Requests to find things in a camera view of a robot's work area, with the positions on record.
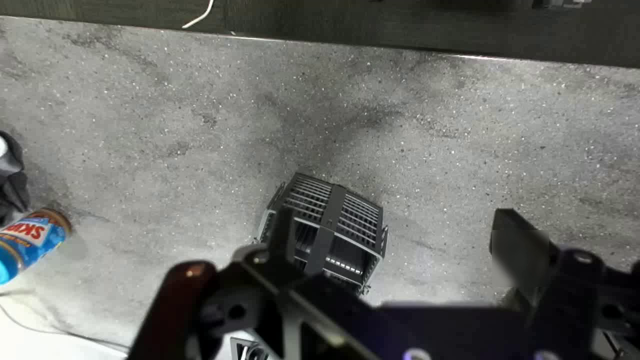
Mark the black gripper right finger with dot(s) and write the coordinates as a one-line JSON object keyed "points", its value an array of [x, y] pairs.
{"points": [[523, 251]]}

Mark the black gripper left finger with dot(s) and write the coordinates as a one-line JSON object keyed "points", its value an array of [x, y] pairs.
{"points": [[285, 232]]}

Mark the gray plastic cutlery box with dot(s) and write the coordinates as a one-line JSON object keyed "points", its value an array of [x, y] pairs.
{"points": [[333, 227]]}

